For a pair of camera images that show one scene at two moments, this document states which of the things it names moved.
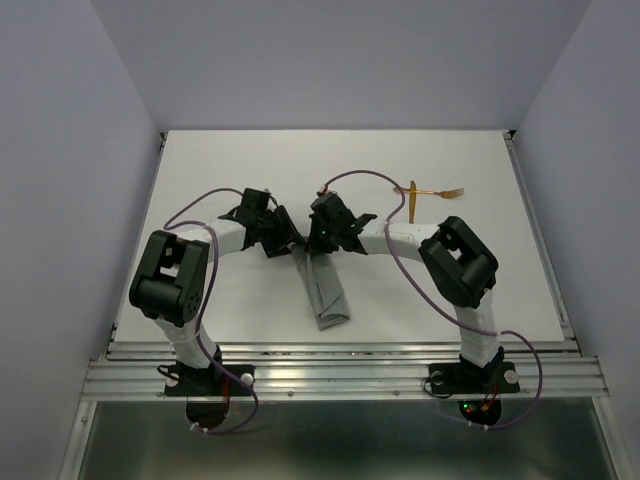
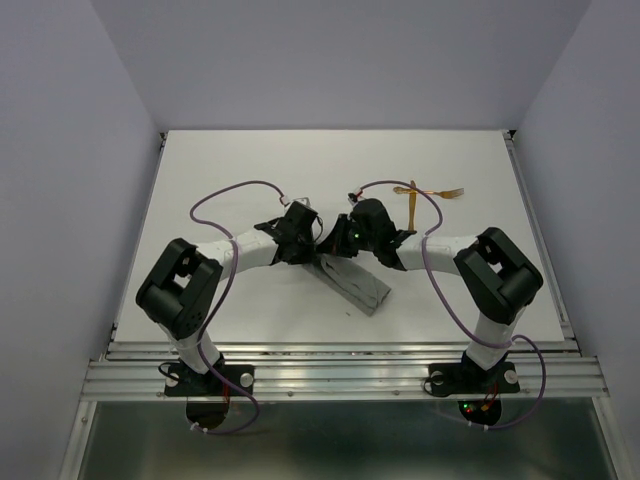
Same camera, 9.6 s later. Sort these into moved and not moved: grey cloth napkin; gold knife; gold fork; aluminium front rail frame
Moved: grey cloth napkin
Not moved: gold fork; aluminium front rail frame; gold knife
